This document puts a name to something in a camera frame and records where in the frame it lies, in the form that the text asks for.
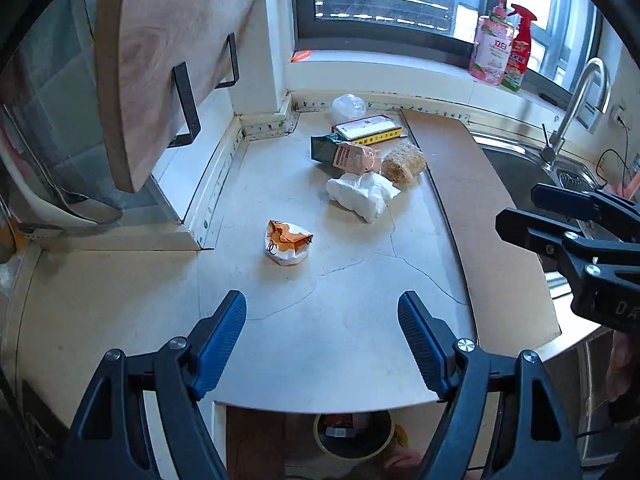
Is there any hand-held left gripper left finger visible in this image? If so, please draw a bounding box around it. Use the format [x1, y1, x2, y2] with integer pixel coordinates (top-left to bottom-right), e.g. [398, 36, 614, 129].
[60, 289, 248, 480]

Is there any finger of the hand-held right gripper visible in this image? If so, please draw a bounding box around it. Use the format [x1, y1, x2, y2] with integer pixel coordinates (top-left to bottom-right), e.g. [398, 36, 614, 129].
[495, 207, 591, 273]
[530, 183, 626, 221]

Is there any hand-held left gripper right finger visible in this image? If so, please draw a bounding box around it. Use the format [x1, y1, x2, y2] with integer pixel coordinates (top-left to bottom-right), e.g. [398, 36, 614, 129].
[397, 290, 583, 480]

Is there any orange white paper cup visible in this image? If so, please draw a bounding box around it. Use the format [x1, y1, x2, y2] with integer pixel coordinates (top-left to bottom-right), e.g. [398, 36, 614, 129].
[262, 219, 315, 267]

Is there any round yellow-rimmed bin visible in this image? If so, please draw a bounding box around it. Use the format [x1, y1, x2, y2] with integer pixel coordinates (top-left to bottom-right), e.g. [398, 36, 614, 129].
[313, 410, 396, 461]

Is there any brown noodle cake bag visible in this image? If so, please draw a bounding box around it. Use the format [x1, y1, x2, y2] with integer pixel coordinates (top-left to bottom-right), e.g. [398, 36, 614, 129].
[381, 140, 428, 187]

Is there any white tissue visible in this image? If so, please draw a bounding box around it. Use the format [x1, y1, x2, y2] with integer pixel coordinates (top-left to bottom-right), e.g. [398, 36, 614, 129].
[326, 171, 401, 223]

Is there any pink drink carton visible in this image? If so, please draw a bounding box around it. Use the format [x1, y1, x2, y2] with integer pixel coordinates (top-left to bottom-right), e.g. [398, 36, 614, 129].
[332, 141, 382, 176]

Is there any black yellow box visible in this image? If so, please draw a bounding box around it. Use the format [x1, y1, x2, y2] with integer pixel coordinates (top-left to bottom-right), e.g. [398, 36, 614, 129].
[332, 115, 405, 145]

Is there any clear plastic bag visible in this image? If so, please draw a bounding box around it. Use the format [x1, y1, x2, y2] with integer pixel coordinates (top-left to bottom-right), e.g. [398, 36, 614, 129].
[331, 94, 367, 121]

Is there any dark drink carton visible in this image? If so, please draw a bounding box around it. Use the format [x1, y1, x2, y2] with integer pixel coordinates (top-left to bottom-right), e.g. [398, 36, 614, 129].
[310, 134, 346, 163]

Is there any person's right hand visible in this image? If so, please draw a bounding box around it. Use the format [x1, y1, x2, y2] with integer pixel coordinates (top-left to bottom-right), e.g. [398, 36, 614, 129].
[605, 330, 640, 406]

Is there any flat cardboard sheet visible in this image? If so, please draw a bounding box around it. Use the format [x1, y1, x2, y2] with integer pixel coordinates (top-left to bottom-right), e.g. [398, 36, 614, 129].
[400, 107, 563, 356]

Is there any stainless steel sink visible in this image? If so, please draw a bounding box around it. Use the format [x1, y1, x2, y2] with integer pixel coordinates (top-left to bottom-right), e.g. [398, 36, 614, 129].
[480, 132, 640, 281]

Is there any steel kitchen faucet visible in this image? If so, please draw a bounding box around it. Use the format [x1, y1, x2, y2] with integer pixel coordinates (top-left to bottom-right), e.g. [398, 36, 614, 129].
[542, 57, 612, 163]

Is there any person's leg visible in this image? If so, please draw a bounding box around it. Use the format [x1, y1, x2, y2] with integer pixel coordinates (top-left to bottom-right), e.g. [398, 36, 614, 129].
[385, 447, 426, 480]

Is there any red spray bottle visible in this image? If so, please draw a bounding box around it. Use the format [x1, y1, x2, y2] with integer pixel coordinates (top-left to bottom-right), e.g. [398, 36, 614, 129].
[501, 4, 538, 92]

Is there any pink dish soap bottle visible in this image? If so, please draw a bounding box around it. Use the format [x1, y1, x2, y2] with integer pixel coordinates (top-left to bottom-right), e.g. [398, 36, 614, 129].
[467, 0, 518, 86]

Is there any wooden cutting board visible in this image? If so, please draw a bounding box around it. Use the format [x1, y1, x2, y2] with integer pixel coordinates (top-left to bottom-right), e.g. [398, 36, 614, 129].
[95, 0, 266, 195]

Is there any black power cable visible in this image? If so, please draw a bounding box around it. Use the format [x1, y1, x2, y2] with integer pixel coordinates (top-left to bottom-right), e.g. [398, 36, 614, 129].
[597, 115, 633, 186]

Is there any black metal board bracket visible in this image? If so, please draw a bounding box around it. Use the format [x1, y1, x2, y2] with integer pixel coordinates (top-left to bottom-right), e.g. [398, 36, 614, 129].
[167, 32, 238, 148]

